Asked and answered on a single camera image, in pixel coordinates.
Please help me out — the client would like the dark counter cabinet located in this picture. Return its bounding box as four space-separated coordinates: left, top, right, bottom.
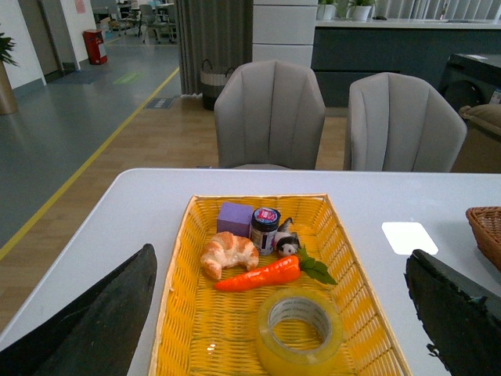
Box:
312 19 500 107

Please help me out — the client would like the left grey chair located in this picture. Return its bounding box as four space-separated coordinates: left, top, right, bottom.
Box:
214 60 326 170

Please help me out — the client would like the grey chair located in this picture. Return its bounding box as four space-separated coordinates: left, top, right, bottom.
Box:
214 60 326 170
344 72 467 172

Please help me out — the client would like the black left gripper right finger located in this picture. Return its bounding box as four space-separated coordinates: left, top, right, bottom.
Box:
405 249 500 375

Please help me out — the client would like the yellow tape roll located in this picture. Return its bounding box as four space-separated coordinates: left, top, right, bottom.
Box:
256 287 344 375

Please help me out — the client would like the brown wicker basket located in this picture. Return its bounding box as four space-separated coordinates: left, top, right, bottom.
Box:
466 206 500 270

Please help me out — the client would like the grey woven laundry basket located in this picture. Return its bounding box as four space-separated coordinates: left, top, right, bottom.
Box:
200 59 235 110

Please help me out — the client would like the orange toy carrot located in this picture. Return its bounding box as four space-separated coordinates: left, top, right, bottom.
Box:
214 248 337 292

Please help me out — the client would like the purple foam block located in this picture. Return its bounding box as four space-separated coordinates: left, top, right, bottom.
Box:
217 201 254 237

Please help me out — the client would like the office chair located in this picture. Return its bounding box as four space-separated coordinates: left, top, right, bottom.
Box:
139 3 178 43

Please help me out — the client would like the toy croissant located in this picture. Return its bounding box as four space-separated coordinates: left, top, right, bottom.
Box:
200 231 259 280

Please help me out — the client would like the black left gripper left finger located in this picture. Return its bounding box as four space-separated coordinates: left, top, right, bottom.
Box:
1 244 157 375

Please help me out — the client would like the beige cushion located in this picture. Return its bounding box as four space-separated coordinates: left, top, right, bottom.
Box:
459 104 501 136

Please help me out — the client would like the dark washing machine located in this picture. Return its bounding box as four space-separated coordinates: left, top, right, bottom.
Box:
438 53 500 111

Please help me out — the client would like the red bin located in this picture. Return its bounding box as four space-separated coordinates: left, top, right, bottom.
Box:
82 29 108 65

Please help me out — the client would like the grey curtain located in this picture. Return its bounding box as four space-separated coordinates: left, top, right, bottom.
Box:
174 1 254 95

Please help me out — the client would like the right grey chair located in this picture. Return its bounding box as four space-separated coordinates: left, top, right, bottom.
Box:
344 72 467 172

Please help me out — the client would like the white potted plant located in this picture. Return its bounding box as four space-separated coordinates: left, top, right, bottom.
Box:
316 0 336 21
348 0 377 22

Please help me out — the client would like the yellow woven basket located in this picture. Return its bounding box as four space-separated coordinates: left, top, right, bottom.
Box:
149 193 411 375

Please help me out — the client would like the small dark jar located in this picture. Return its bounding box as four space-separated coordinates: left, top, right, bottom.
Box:
250 207 280 255

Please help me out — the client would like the potted plant gold pot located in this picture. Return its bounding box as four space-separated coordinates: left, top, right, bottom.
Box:
1 32 18 115

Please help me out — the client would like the black white animal figurine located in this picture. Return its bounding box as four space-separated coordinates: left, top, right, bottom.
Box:
274 217 301 258

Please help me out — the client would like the white potted plant left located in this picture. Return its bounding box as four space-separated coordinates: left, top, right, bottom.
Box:
316 0 336 21

